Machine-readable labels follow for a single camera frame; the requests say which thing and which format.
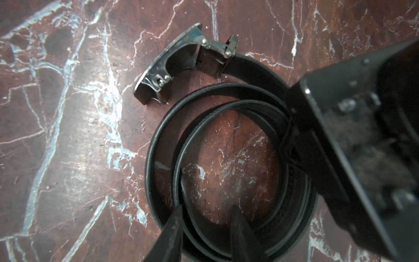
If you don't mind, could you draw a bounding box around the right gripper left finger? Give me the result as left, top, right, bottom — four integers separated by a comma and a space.
144, 205, 183, 262

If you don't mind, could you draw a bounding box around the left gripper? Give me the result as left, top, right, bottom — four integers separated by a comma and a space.
285, 39, 419, 262

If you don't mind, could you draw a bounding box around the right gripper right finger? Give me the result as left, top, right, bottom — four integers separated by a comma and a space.
230, 206, 268, 262

